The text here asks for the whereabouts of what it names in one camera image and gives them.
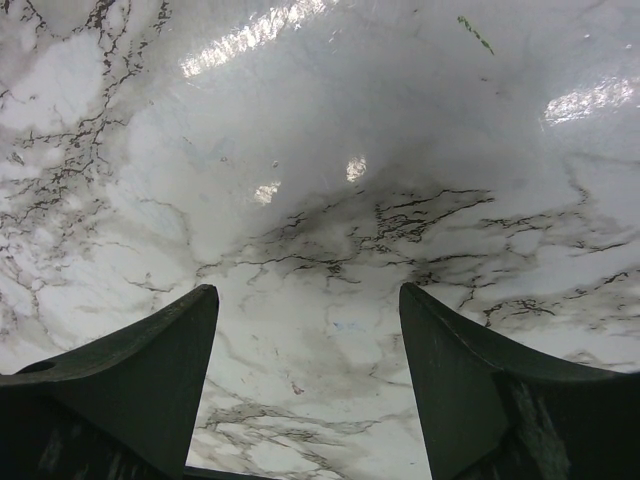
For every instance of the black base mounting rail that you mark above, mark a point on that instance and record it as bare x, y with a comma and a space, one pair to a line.
197, 473

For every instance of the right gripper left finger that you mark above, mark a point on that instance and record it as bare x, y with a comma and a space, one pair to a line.
120, 407

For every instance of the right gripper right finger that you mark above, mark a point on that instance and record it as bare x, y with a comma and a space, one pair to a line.
492, 408

